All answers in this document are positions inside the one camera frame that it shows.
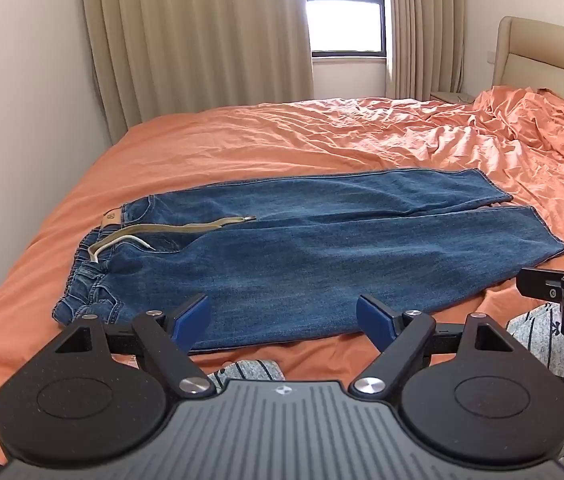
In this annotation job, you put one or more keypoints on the blue denim pants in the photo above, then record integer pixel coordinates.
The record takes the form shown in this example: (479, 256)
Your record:
(312, 260)

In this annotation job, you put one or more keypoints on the window with dark frame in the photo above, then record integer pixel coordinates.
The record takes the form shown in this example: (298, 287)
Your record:
(344, 5)

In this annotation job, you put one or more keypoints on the orange bed sheet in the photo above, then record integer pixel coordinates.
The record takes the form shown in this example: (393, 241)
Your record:
(187, 150)

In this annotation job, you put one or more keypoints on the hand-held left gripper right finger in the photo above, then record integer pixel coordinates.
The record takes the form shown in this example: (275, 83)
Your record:
(374, 317)

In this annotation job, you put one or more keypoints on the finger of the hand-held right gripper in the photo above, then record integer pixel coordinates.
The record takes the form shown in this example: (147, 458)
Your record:
(536, 284)

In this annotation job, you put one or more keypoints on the wide beige curtain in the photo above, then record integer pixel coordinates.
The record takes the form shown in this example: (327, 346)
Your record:
(197, 35)

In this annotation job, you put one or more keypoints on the grey striped clothing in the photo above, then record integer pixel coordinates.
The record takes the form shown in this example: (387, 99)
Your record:
(541, 345)

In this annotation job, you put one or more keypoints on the narrow beige curtain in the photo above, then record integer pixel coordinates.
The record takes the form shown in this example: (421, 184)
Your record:
(424, 25)

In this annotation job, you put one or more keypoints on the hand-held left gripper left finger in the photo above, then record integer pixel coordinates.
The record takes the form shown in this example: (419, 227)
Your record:
(193, 317)

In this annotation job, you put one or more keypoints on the beige nightstand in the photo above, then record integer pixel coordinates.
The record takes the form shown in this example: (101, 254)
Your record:
(449, 96)

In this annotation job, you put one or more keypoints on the beige padded headboard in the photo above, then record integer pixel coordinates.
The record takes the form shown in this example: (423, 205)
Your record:
(546, 55)

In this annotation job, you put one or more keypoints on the crumpled orange duvet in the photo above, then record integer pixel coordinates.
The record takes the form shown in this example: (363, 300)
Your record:
(546, 135)

